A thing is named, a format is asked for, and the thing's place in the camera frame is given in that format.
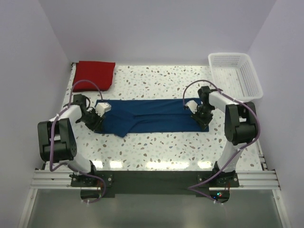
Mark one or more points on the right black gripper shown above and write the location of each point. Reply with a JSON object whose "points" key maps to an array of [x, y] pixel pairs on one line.
{"points": [[204, 123]]}

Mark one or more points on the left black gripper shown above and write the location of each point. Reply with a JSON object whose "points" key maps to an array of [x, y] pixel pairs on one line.
{"points": [[99, 120]]}

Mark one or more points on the blue t shirt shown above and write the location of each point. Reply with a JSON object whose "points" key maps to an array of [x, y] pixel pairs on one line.
{"points": [[148, 116]]}

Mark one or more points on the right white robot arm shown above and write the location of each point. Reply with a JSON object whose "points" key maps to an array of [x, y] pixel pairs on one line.
{"points": [[240, 126]]}

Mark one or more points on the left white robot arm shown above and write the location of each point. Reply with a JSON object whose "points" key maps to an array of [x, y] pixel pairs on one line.
{"points": [[57, 143]]}

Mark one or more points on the folded red t shirt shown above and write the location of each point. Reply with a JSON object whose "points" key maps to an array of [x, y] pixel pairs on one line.
{"points": [[100, 73]]}

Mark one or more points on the white plastic basket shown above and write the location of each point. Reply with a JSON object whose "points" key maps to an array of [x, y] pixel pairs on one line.
{"points": [[235, 74]]}

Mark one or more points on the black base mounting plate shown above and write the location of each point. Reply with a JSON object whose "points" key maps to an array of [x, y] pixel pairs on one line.
{"points": [[108, 184]]}

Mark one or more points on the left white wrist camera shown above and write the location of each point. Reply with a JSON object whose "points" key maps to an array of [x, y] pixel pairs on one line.
{"points": [[101, 108]]}

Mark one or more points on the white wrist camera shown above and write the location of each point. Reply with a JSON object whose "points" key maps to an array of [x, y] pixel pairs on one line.
{"points": [[101, 108], [192, 106]]}

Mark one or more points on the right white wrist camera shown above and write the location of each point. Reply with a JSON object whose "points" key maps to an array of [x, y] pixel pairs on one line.
{"points": [[192, 106]]}

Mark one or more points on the aluminium frame rail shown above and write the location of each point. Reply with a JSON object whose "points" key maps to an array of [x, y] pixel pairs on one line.
{"points": [[248, 180]]}

